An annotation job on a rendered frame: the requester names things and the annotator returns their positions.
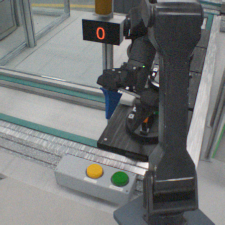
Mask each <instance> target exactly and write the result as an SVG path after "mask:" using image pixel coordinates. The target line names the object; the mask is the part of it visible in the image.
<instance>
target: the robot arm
mask: <svg viewBox="0 0 225 225"><path fill-rule="evenodd" d="M203 22H204V11H203V7H202V5H201V4H200V2H199V1H198V0H141V3H140V5H139V6H138V7H134V8H132V9H130V11H129V14H128V15H126V18H125V19H124V25H123V28H124V31H123V35H124V37H125V39H126V40H127V39H131V44H130V45H129V46H128V48H127V56H128V58H129V59H128V62H127V63H126V62H123V63H121V67H120V68H111V69H104V70H103V72H102V75H100V76H99V77H98V79H97V82H96V83H97V84H98V85H100V86H102V87H100V90H102V91H103V93H104V95H105V118H106V119H107V120H109V119H110V118H111V116H112V115H113V113H114V111H115V109H116V107H117V105H118V103H119V101H120V99H121V97H122V95H123V94H122V93H119V92H118V90H120V91H122V92H125V93H127V94H129V95H132V96H134V97H137V98H139V99H140V102H141V103H137V102H135V107H136V112H135V115H134V118H133V121H132V124H131V127H130V132H134V131H135V130H136V129H137V128H138V127H139V126H140V125H141V124H142V123H143V122H144V121H145V119H146V118H148V117H149V116H150V115H151V114H152V113H153V112H155V111H159V135H158V145H157V146H156V147H155V149H151V151H150V152H149V161H148V171H145V174H144V178H143V180H142V183H143V201H142V206H143V207H144V208H146V209H147V212H146V213H145V214H143V220H144V221H145V222H146V223H147V224H148V225H186V224H187V223H188V220H187V219H186V218H185V217H184V216H183V214H184V212H185V211H191V210H192V211H196V210H197V209H198V206H199V204H198V184H197V173H196V169H195V163H194V161H193V159H192V158H191V157H190V155H189V153H188V151H187V123H188V105H189V103H188V97H189V60H190V57H189V56H190V55H191V53H192V52H193V49H194V48H195V47H196V44H197V43H198V42H199V39H200V37H201V27H202V24H203ZM129 31H130V33H129ZM157 52H158V54H159V58H158V59H159V94H156V93H153V92H149V91H147V90H148V88H146V87H145V85H146V82H147V80H148V77H149V75H152V74H153V72H152V71H150V70H151V66H152V64H153V61H154V58H155V56H156V53H157ZM126 87H129V89H126ZM134 90H135V91H136V92H135V91H134Z"/></svg>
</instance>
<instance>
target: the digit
mask: <svg viewBox="0 0 225 225"><path fill-rule="evenodd" d="M93 40H95V41H101V42H107V43H108V27H107V24H101V23H94V22H93Z"/></svg>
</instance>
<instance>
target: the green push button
mask: <svg viewBox="0 0 225 225"><path fill-rule="evenodd" d="M112 181H113V183H114V184H116V185H118V186H122V185H125V184H126V183H127V182H128V175H127V174H126V173H125V172H122V171H118V172H116V173H114V174H113V176H112Z"/></svg>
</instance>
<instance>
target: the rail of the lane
mask: <svg viewBox="0 0 225 225"><path fill-rule="evenodd" d="M0 151H2V152H5V153H8V154H10V155H12V156H15V157H18V158H21V159H24V160H27V161H30V162H33V163H36V164H39V165H42V166H45V167H47V168H49V169H53V170H54V169H55V168H56V166H57V165H58V163H59V162H60V161H61V159H62V157H63V156H64V154H65V153H67V154H70V155H74V156H77V157H80V158H83V159H87V160H90V161H93V162H97V163H100V164H104V165H108V166H111V167H114V168H118V169H121V170H125V171H128V172H131V173H135V174H136V175H137V177H136V187H135V190H134V193H133V195H136V196H141V195H142V194H143V183H142V180H143V178H144V174H145V171H148V163H147V162H146V160H147V158H146V157H143V156H138V155H134V154H130V153H126V154H125V157H124V156H120V155H117V154H113V153H109V152H106V151H102V150H99V149H95V148H92V147H88V146H84V145H81V144H77V143H74V142H70V141H67V140H63V139H60V138H56V137H54V136H51V135H48V134H44V133H41V132H37V131H33V130H30V129H27V128H24V127H20V126H17V125H13V124H10V123H7V122H4V121H1V120H0Z"/></svg>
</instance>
